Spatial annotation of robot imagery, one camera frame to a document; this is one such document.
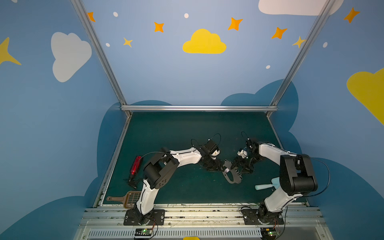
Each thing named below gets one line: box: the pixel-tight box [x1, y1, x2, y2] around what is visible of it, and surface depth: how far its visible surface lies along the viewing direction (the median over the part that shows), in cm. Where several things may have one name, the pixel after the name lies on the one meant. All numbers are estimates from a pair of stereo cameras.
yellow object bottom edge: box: [183, 236, 200, 240], surface depth 70 cm
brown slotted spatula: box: [106, 191, 142, 208], surface depth 80 cm
